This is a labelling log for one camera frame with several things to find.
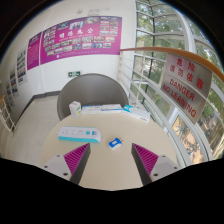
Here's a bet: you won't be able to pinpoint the white stair railing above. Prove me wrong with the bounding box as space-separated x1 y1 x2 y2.
0 94 16 136

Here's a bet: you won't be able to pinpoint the narrow magenta text poster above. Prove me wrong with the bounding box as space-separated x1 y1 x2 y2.
26 32 44 71

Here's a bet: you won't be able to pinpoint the grey round tub chair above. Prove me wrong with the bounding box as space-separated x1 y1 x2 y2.
56 73 130 122

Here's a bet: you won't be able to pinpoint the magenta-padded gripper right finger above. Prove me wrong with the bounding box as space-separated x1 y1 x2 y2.
130 143 181 186

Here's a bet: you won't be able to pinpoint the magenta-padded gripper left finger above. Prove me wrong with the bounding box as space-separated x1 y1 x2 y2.
42 142 92 185

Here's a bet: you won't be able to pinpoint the silver sign red characters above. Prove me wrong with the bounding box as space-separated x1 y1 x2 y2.
165 53 213 99

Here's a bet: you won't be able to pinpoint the small upright white carton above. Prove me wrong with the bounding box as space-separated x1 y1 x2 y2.
68 100 82 118

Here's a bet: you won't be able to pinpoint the white railing with wooden handrail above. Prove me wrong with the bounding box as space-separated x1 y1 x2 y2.
117 46 224 164

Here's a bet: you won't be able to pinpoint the white wall photo poster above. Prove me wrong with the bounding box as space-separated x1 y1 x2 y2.
16 48 28 84
9 66 18 98

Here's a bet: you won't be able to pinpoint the white-framed glass window wall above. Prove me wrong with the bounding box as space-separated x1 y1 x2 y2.
134 0 224 158

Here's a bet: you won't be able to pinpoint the silver sign red letters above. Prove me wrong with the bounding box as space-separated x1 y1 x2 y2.
160 73 207 124

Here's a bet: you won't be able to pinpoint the green exit sign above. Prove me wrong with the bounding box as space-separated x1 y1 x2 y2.
68 70 82 78

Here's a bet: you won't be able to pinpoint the large magenta photo poster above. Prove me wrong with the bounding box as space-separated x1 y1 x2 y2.
39 15 123 66

